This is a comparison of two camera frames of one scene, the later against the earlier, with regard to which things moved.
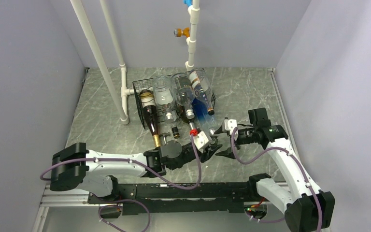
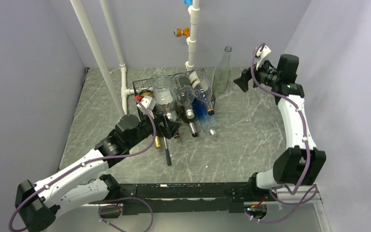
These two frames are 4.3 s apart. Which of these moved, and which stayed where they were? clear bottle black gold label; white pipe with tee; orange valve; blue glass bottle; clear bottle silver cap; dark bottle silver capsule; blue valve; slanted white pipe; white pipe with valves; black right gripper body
Moved: clear bottle black gold label; black right gripper body
Stayed: slanted white pipe; white pipe with tee; blue glass bottle; clear bottle silver cap; white pipe with valves; orange valve; blue valve; dark bottle silver capsule
